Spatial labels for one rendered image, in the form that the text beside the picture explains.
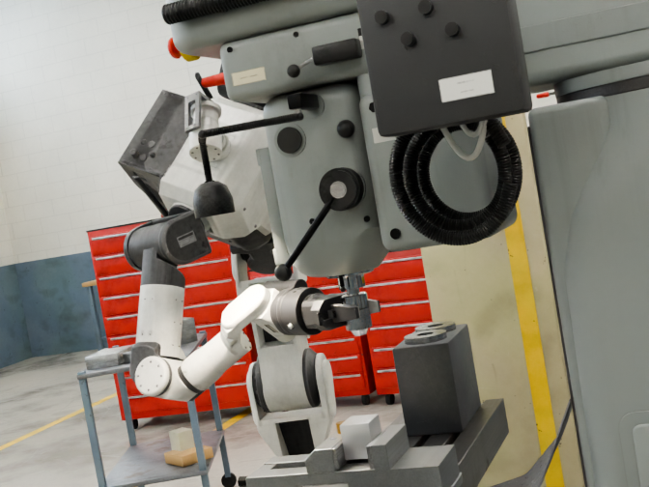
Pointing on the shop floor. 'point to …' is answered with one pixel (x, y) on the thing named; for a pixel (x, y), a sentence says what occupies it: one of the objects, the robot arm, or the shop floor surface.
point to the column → (601, 260)
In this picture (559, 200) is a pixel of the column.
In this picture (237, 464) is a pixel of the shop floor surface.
